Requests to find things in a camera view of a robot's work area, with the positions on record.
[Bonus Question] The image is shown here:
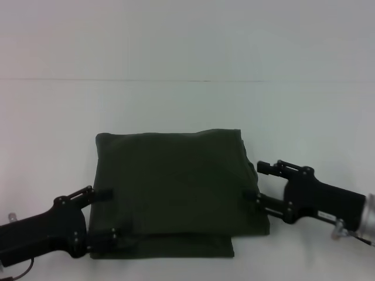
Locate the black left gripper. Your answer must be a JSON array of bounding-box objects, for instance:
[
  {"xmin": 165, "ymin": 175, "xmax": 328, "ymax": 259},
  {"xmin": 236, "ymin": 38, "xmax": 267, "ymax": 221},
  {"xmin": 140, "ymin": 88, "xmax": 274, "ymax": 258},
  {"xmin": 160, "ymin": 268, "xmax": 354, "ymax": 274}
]
[{"xmin": 0, "ymin": 185, "xmax": 138, "ymax": 268}]

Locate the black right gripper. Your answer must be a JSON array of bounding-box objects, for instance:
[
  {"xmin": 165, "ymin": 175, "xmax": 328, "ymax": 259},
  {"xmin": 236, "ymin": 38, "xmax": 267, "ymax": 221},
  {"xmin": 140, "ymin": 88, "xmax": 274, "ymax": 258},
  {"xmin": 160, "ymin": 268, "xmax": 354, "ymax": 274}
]
[{"xmin": 242, "ymin": 159, "xmax": 367, "ymax": 232}]

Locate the dark green shirt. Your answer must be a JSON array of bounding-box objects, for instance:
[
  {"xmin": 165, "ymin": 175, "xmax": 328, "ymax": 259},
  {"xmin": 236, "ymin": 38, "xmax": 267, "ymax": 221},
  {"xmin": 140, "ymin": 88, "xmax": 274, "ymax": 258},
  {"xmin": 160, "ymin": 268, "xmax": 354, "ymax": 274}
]
[{"xmin": 88, "ymin": 128, "xmax": 270, "ymax": 260}]

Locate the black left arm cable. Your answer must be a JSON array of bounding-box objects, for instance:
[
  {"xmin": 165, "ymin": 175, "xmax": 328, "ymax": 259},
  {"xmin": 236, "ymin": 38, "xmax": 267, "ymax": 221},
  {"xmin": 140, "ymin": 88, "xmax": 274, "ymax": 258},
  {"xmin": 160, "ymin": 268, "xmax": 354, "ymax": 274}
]
[{"xmin": 0, "ymin": 257, "xmax": 35, "ymax": 281}]

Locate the grey right arm cable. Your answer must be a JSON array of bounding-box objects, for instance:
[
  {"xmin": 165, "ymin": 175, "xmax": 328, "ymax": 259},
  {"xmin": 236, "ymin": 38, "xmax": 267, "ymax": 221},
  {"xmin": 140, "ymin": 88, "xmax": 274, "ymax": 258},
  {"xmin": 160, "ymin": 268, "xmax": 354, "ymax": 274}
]
[{"xmin": 345, "ymin": 231, "xmax": 375, "ymax": 247}]

